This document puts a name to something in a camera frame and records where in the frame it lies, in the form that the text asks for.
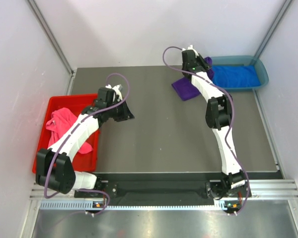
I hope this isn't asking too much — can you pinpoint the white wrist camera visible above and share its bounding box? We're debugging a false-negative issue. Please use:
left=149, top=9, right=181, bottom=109
left=182, top=45, right=199, bottom=57
left=105, top=84, right=123, bottom=101

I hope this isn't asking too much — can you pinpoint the teal translucent plastic tray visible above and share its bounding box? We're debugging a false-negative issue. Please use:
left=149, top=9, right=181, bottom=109
left=211, top=56, right=269, bottom=92

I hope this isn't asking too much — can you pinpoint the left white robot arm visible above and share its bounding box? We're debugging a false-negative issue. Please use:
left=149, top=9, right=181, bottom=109
left=36, top=85, right=134, bottom=198

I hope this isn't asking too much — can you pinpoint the purple towel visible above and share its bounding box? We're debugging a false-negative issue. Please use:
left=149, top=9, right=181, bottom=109
left=171, top=57, right=215, bottom=101

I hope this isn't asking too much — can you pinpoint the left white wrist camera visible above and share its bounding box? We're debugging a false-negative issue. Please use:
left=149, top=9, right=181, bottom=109
left=105, top=84, right=123, bottom=101

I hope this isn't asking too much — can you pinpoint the right aluminium frame post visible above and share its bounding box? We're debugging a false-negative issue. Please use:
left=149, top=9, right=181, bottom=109
left=254, top=0, right=294, bottom=59

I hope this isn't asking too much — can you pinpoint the pink towel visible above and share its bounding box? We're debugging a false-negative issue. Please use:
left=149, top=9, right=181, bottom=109
left=45, top=107, right=94, bottom=155

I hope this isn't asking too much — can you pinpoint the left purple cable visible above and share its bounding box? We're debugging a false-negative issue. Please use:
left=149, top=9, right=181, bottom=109
left=43, top=73, right=131, bottom=216

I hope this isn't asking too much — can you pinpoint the aluminium front rail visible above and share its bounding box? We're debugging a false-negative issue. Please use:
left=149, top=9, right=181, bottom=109
left=30, top=179, right=298, bottom=200

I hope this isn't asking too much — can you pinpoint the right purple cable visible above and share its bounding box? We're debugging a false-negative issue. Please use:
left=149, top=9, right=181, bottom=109
left=162, top=46, right=250, bottom=216

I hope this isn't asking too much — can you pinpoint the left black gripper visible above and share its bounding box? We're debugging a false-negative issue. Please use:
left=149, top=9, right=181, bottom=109
left=107, top=97, right=135, bottom=122

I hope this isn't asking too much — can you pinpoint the red plastic bin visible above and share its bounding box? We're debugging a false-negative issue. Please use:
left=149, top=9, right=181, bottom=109
left=37, top=94, right=100, bottom=172

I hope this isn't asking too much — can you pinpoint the white slotted cable duct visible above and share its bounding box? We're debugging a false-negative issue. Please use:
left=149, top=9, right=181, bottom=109
left=39, top=199, right=241, bottom=211

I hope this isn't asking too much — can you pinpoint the purple cable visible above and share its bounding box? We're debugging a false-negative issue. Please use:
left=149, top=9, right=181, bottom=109
left=43, top=73, right=131, bottom=216
left=162, top=46, right=250, bottom=216

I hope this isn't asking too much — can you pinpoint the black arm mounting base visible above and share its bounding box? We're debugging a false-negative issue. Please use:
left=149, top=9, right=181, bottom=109
left=74, top=172, right=251, bottom=206

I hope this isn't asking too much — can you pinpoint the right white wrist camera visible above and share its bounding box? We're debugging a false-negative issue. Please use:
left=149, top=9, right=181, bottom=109
left=182, top=45, right=199, bottom=57

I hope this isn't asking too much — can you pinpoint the aluminium frame post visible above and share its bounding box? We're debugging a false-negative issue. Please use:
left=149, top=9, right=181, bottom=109
left=24, top=0, right=75, bottom=77
left=254, top=0, right=294, bottom=59

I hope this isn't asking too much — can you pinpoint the blue towel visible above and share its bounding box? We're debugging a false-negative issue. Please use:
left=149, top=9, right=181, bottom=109
left=208, top=65, right=261, bottom=90

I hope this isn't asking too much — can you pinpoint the left aluminium frame post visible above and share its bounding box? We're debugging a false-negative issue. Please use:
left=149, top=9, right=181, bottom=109
left=24, top=0, right=75, bottom=77

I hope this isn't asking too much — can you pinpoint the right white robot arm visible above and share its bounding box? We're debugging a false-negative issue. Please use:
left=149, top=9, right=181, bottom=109
left=182, top=45, right=245, bottom=196

